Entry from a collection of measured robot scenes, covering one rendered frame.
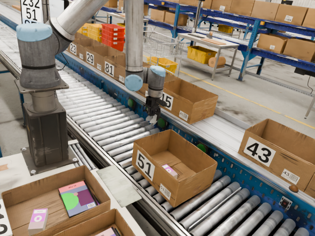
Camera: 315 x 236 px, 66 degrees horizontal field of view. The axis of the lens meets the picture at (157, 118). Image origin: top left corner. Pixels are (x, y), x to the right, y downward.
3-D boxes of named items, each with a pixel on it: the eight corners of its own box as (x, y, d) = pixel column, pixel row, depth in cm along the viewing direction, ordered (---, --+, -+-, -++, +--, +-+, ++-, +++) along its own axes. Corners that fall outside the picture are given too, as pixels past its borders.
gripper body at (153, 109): (142, 112, 149) (144, 94, 143) (152, 109, 154) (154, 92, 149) (150, 117, 144) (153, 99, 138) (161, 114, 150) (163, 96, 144)
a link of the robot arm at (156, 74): (149, 63, 140) (166, 65, 140) (146, 84, 146) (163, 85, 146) (148, 68, 132) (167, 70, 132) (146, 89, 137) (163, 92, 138)
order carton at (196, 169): (130, 164, 147) (132, 140, 139) (167, 150, 164) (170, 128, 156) (173, 208, 121) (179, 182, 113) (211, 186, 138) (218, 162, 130)
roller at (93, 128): (80, 134, 177) (80, 128, 174) (137, 117, 209) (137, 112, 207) (83, 137, 174) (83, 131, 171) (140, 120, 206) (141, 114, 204)
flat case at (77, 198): (69, 219, 106) (69, 217, 105) (57, 190, 119) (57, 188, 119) (99, 208, 113) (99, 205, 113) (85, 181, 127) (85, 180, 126)
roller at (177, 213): (165, 219, 120) (167, 212, 118) (224, 178, 153) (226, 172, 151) (172, 226, 117) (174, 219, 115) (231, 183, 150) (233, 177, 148)
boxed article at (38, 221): (29, 236, 98) (27, 229, 96) (34, 216, 107) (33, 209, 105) (43, 235, 100) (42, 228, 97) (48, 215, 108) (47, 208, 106)
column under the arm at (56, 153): (30, 176, 128) (21, 122, 112) (20, 150, 145) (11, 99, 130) (78, 161, 143) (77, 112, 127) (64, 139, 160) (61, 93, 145)
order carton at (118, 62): (102, 73, 244) (103, 56, 236) (126, 70, 263) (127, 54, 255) (125, 86, 220) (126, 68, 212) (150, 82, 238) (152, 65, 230)
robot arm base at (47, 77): (23, 90, 110) (19, 69, 106) (17, 79, 124) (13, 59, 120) (66, 85, 120) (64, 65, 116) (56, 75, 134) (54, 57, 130)
